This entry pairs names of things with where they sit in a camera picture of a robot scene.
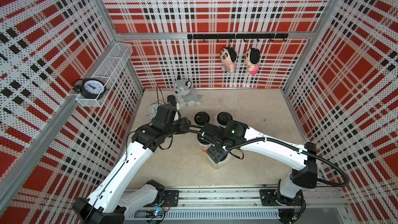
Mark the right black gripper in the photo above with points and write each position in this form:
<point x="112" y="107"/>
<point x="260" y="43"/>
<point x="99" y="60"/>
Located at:
<point x="214" y="154"/>

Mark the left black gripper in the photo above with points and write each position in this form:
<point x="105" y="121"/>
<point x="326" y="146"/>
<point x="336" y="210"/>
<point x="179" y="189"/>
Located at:
<point x="183" y="123"/>

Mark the black cup lid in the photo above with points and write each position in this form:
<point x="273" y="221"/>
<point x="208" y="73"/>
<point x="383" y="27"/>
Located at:
<point x="223" y="118"/>
<point x="201" y="118"/>

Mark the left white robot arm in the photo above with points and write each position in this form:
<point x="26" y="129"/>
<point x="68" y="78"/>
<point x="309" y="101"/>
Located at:
<point x="108" y="204"/>

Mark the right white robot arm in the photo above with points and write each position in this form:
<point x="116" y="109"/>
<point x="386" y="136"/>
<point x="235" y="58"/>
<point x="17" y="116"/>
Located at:
<point x="302" y="159"/>

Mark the white alarm clock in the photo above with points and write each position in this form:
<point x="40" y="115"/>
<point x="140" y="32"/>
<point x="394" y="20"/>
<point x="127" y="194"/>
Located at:
<point x="152" y="110"/>

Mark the black glasses case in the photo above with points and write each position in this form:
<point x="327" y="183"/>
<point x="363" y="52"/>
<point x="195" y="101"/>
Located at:
<point x="171" y="100"/>

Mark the grey husky plush toy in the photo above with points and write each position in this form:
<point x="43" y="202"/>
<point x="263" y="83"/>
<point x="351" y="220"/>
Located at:
<point x="186" y="96"/>

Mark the hanging doll blue shorts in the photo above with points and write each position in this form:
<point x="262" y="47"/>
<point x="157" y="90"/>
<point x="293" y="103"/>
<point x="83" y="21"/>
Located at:
<point x="228" y="58"/>

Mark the hanging doll pink dress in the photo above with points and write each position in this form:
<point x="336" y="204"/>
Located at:
<point x="252" y="58"/>

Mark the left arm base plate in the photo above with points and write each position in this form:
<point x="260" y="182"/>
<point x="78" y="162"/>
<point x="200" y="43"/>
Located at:
<point x="170" y="198"/>

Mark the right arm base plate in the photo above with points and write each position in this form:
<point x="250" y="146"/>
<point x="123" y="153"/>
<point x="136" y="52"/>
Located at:
<point x="269" y="197"/>

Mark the black wall clock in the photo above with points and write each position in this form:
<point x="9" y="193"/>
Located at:
<point x="90" y="88"/>

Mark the white wire basket shelf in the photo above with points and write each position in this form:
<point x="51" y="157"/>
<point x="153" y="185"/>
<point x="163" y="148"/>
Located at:
<point x="108" y="71"/>

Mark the black hook rail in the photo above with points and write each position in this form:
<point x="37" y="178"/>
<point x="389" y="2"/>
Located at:
<point x="270" y="36"/>

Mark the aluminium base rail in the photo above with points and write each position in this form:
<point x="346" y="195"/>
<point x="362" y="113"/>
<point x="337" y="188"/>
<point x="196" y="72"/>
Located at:
<point x="323" y="205"/>

